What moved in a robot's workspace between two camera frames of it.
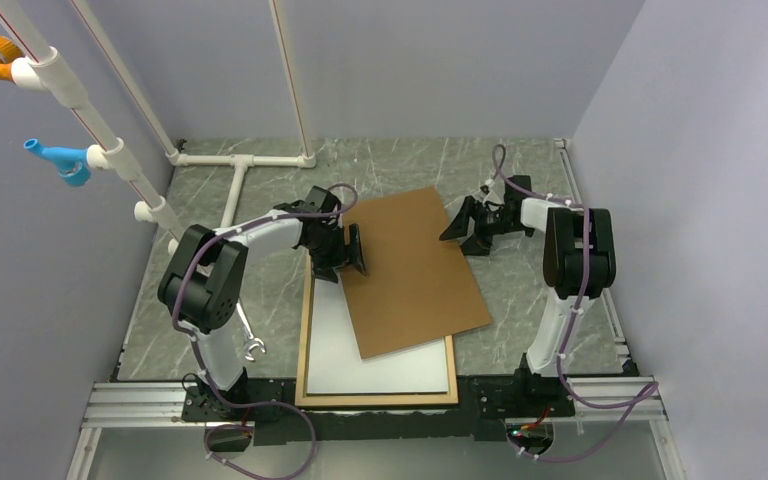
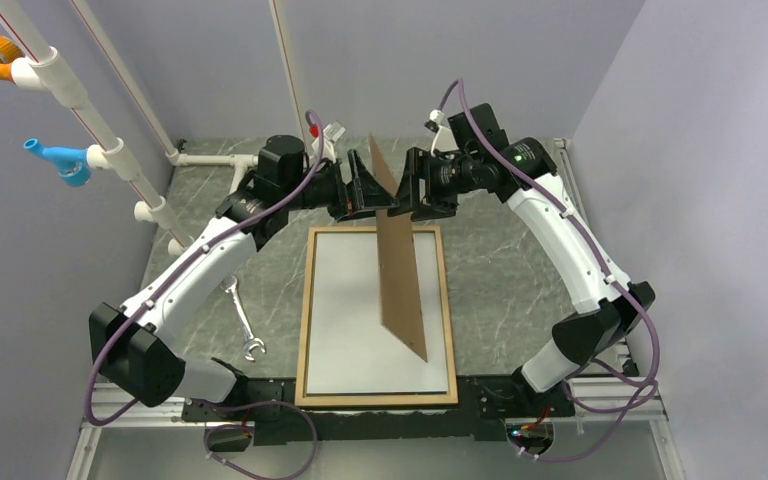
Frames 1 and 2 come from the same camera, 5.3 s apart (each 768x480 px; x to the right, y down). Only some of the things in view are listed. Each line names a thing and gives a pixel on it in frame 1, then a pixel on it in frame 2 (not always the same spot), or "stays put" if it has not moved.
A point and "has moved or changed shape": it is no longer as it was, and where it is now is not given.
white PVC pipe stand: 46,71 stays put
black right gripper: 476,244 → 420,166
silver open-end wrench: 250,340 stays put
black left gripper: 325,268 → 364,195
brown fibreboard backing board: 418,285 has moved or changed shape
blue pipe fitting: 72,163 stays put
